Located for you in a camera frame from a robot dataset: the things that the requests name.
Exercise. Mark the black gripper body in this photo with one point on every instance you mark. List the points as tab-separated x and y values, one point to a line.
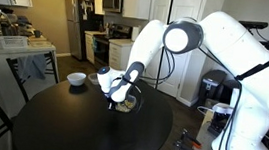
118	103

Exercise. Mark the yellow food pieces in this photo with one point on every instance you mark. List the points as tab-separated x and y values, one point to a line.
128	107

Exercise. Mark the clear plastic bowl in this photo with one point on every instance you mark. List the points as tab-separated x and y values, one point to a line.
135	102

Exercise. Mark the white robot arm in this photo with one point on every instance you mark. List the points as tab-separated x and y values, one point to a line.
236	62

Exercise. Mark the white ceramic bowl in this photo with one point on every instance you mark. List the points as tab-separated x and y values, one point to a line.
76	78

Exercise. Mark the small clear plastic container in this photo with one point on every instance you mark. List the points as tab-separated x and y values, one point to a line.
93	78

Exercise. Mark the white base cabinet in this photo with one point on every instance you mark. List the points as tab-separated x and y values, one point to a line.
119	55

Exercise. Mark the black kitchen stove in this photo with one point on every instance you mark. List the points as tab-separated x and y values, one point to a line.
102	48

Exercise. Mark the white door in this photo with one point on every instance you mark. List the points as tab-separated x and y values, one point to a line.
175	69

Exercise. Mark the stainless steel fridge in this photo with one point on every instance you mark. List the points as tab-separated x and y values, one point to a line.
75	28

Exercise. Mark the grey cloth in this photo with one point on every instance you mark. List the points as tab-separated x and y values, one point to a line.
31	66

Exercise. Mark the stainless steel microwave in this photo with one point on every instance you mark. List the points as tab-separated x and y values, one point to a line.
112	0

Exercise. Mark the white topped black device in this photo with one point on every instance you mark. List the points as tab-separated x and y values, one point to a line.
220	119

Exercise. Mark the dark mug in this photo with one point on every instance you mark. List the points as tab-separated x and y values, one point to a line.
37	33

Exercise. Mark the white counter table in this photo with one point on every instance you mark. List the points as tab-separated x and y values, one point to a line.
19	51

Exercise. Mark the white plastic basket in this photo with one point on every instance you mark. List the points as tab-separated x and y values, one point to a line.
10	42

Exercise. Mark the black camera bar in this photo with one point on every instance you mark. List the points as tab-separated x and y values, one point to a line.
253	24

